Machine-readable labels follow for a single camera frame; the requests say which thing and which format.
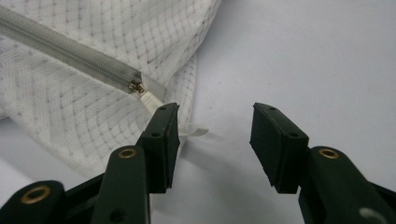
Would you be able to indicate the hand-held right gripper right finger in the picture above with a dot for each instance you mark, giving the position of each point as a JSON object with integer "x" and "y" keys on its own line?
{"x": 280, "y": 149}

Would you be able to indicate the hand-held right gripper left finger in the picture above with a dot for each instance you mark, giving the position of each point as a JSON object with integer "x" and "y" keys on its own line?
{"x": 158, "y": 155}

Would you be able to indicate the white mesh laundry bag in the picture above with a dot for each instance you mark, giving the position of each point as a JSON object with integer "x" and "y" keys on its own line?
{"x": 77, "y": 109}

